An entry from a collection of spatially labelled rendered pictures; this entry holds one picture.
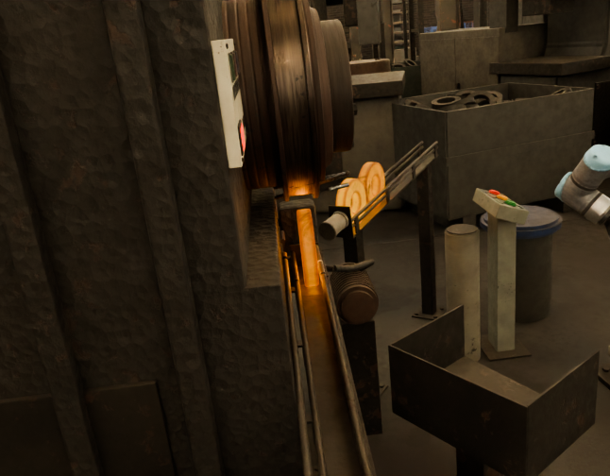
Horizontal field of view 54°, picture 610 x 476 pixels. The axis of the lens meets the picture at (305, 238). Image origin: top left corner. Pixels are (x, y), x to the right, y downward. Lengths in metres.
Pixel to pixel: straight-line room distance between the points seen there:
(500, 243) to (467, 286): 0.20
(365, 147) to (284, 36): 2.94
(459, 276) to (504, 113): 1.64
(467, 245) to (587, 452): 0.74
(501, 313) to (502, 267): 0.18
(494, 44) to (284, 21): 4.14
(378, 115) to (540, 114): 0.99
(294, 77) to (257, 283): 0.40
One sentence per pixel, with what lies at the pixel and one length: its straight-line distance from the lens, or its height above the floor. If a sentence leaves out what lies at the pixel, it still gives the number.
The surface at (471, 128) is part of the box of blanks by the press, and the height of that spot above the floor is 0.62.
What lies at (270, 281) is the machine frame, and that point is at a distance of 0.95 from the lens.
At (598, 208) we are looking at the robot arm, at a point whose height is 0.62.
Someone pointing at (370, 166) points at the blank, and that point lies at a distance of 2.01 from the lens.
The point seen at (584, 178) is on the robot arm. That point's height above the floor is 0.72.
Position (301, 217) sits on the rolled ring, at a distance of 1.37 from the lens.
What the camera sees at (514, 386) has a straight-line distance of 1.17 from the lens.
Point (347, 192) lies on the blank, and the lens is 1.87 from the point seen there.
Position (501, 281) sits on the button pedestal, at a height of 0.30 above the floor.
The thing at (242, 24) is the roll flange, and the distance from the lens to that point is 1.21.
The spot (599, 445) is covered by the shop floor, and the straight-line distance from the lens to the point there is 2.07.
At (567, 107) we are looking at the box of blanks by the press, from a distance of 3.93.
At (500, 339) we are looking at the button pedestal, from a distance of 2.42.
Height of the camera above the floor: 1.24
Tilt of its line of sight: 19 degrees down
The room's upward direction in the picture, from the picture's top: 6 degrees counter-clockwise
